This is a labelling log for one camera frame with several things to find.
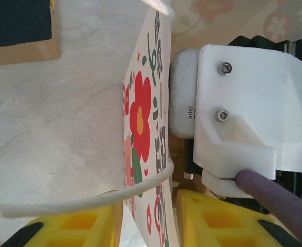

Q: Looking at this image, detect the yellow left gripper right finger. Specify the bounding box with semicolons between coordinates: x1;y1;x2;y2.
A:
176;189;302;247

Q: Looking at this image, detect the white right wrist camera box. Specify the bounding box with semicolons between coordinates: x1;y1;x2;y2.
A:
169;44;302;199

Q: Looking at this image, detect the white flower print paper bag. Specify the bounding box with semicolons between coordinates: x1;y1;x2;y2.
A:
0;0;302;247

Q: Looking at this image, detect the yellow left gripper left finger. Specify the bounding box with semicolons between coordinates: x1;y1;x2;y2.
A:
1;204;123;247

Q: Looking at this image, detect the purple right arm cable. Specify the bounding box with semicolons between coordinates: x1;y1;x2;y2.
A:
234;168;302;247

